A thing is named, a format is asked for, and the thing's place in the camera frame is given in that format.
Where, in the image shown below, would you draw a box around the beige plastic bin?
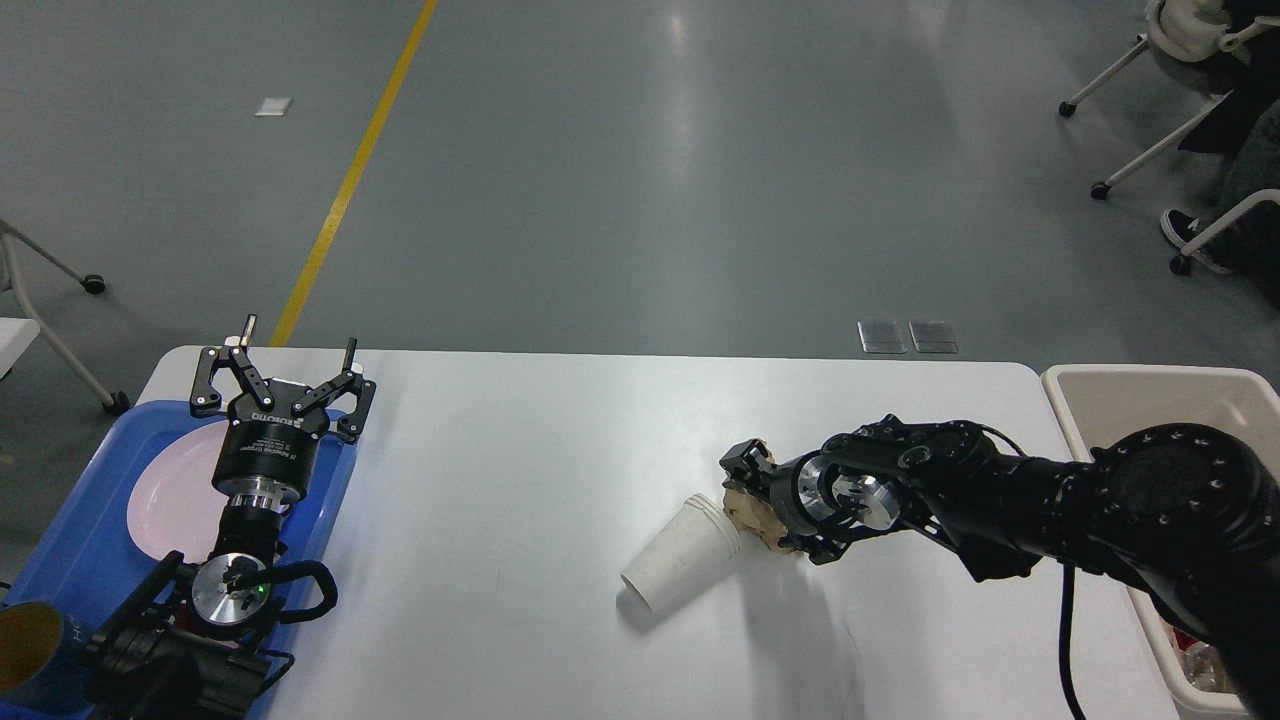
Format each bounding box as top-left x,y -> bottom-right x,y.
1041,364 -> 1279,719

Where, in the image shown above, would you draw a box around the folding table leg frame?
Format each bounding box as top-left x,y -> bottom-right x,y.
1,219 -> 133,416

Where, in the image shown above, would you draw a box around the blue plastic tray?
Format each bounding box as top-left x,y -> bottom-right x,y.
3,401 -> 358,719

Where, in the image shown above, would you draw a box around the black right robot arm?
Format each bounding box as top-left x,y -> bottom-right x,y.
719,414 -> 1279,719

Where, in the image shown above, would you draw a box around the foil ball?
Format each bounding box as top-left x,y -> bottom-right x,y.
1180,641 -> 1236,694

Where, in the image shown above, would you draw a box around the white office chair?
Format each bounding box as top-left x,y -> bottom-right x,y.
1057,0 -> 1280,277

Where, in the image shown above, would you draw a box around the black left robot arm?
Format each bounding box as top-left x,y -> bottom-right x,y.
79,315 -> 378,719

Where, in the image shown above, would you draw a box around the brown paper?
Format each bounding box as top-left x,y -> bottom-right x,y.
722,489 -> 796,553

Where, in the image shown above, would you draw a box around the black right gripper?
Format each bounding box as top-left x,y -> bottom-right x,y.
719,439 -> 841,564

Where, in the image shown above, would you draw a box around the teal mug yellow inside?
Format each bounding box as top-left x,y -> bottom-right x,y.
1,601 -> 93,716

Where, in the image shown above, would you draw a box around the metal floor socket plate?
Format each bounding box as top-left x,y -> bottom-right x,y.
856,322 -> 908,355

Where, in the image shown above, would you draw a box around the white paper cups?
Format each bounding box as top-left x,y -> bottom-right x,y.
620,493 -> 741,615

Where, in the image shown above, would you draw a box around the pink plate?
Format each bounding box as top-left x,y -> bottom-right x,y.
125,421 -> 301,561

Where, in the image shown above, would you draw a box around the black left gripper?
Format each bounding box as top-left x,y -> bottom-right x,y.
188,313 -> 378,496

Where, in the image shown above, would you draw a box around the black sneaker at right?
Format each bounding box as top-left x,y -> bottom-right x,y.
1160,208 -> 1238,275

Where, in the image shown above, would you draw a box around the crushed red can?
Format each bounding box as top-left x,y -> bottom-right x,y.
1162,623 -> 1207,653

